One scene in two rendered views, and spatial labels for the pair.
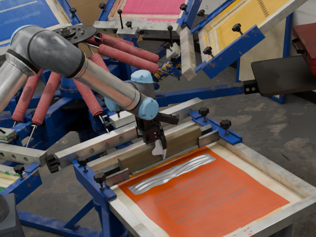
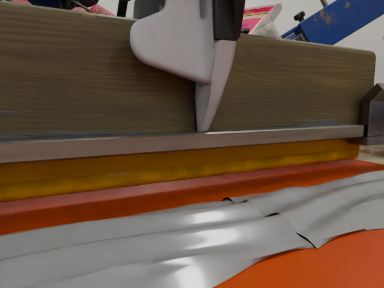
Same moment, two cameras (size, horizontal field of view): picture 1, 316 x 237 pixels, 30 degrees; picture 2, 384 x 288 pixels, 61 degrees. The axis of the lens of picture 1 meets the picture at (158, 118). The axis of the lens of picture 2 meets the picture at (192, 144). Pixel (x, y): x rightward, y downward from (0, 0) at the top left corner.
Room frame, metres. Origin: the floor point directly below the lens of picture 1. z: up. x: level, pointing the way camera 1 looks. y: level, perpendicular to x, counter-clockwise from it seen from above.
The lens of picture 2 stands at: (1.77, 0.03, 1.01)
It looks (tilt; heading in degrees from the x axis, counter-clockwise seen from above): 8 degrees down; 355
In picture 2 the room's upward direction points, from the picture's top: 1 degrees clockwise
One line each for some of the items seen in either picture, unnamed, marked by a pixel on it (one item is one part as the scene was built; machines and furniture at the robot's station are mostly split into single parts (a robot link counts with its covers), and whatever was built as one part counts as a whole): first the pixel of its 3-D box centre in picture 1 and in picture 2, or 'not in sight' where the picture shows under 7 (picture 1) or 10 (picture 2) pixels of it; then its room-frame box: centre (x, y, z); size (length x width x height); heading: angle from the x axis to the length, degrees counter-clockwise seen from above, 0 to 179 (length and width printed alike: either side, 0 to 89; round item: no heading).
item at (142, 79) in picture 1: (142, 86); not in sight; (1.98, 0.03, 1.31); 0.09 x 0.08 x 0.11; 123
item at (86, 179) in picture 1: (95, 185); not in sight; (1.90, 0.28, 0.97); 0.30 x 0.05 x 0.07; 25
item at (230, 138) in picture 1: (216, 133); not in sight; (2.14, -0.23, 0.97); 0.30 x 0.05 x 0.07; 25
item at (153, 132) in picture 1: (149, 124); not in sight; (1.98, 0.04, 1.15); 0.09 x 0.08 x 0.12; 115
